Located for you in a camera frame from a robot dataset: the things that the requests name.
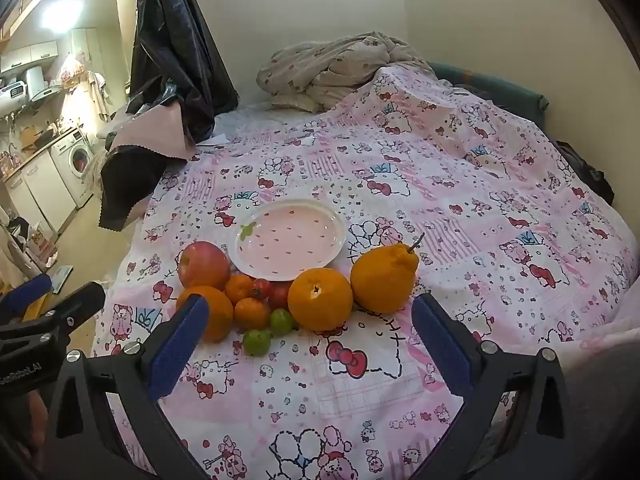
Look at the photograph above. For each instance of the white washing machine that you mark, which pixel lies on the white washing machine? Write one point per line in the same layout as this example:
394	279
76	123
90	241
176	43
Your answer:
72	160

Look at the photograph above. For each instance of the pink cartoon printed bed sheet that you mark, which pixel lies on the pink cartoon printed bed sheet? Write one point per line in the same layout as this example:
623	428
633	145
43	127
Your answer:
400	160

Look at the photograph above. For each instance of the dark bag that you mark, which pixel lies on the dark bag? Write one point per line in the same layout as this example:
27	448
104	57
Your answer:
585	170

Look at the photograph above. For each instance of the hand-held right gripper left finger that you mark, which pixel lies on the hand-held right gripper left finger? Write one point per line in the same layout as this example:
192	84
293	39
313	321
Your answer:
180	345

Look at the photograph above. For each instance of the small red tomato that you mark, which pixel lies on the small red tomato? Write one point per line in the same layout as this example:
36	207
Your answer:
261	287

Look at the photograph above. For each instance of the small mandarin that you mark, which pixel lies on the small mandarin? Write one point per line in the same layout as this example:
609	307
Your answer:
238	288
251	314

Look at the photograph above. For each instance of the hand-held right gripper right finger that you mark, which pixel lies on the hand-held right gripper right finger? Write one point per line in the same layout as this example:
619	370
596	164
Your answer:
445	347

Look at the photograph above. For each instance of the pear-shaped orange with stem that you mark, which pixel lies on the pear-shaped orange with stem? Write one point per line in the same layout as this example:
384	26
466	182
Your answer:
382	280

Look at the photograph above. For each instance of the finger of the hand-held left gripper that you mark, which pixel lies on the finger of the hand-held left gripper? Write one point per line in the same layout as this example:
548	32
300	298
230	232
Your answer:
27	291
80	301

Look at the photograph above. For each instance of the white water heater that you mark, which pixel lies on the white water heater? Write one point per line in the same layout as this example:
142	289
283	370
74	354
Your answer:
15	92

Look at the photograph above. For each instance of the teal padded bed frame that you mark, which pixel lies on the teal padded bed frame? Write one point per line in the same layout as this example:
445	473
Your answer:
500	85

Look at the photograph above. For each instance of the green grape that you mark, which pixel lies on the green grape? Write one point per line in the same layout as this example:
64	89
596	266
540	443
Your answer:
281	322
256	343

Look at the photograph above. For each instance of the crumpled beige printed blanket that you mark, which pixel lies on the crumpled beige printed blanket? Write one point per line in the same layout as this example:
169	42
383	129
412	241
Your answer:
325	67

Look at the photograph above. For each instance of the white kitchen cabinets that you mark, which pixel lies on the white kitchen cabinets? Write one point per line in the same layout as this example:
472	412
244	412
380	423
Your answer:
35	185

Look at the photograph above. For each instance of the hanging pink clothes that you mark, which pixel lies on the hanging pink clothes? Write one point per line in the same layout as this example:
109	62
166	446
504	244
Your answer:
75	75

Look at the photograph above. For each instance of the large round orange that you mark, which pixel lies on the large round orange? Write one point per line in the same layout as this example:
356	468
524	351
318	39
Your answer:
320	300
218	312

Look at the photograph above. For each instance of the pink strawberry-shaped plate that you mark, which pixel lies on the pink strawberry-shaped plate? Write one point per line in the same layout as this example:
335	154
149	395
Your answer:
290	240

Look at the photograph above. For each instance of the red apple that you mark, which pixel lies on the red apple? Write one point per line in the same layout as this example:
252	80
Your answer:
202	265

